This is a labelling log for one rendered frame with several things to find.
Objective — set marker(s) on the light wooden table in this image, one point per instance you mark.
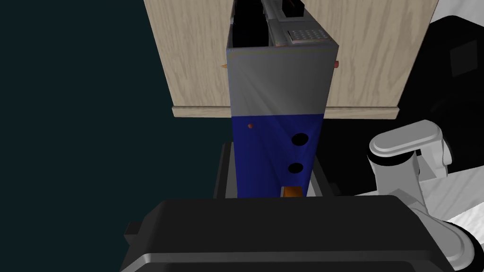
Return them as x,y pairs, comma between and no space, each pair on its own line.
189,56

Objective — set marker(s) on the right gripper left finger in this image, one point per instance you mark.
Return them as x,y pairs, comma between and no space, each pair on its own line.
226,177

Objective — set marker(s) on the grey and blue keypad box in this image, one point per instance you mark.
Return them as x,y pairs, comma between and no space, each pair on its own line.
278,87

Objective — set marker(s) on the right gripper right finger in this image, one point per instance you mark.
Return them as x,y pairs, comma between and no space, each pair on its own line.
318,185

